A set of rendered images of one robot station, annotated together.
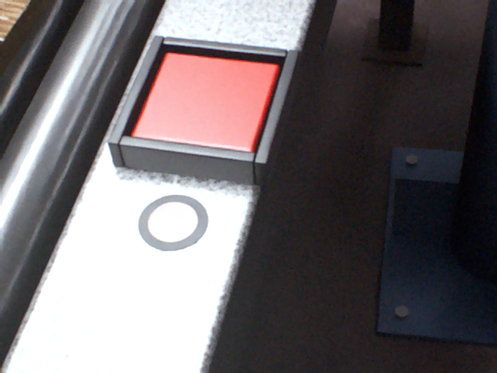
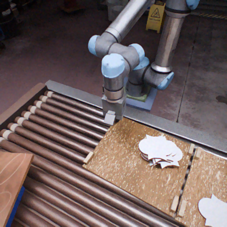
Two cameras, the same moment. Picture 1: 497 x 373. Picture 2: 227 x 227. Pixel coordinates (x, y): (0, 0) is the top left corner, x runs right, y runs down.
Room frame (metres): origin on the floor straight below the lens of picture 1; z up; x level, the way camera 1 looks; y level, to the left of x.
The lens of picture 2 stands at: (0.88, 0.57, 1.70)
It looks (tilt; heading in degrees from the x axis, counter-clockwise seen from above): 48 degrees down; 278
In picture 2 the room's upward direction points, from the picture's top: straight up
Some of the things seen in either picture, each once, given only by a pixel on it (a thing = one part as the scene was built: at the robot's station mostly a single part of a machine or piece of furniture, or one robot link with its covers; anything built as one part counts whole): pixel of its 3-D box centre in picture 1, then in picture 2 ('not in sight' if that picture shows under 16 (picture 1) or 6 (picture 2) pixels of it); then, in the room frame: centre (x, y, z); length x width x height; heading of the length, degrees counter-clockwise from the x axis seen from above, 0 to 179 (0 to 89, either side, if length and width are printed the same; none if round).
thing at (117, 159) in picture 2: not in sight; (139, 156); (0.82, 0.13, 0.93); 0.41 x 0.35 x 0.02; 159
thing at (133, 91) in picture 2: not in sight; (136, 83); (0.86, -0.40, 0.94); 0.15 x 0.15 x 0.10
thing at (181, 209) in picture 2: not in sight; (181, 208); (0.66, 0.33, 0.95); 0.06 x 0.02 x 0.03; 68
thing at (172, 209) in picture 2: not in sight; (174, 204); (0.68, 0.32, 0.95); 0.06 x 0.02 x 0.03; 69
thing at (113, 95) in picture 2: not in sight; (113, 89); (0.96, 0.04, 1.25); 0.08 x 0.08 x 0.05
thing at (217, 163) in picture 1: (208, 106); not in sight; (0.32, 0.02, 0.92); 0.08 x 0.08 x 0.02; 72
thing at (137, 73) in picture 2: not in sight; (138, 69); (0.86, -0.39, 1.06); 0.13 x 0.12 x 0.14; 150
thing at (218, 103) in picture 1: (208, 109); not in sight; (0.32, 0.02, 0.92); 0.06 x 0.06 x 0.01; 72
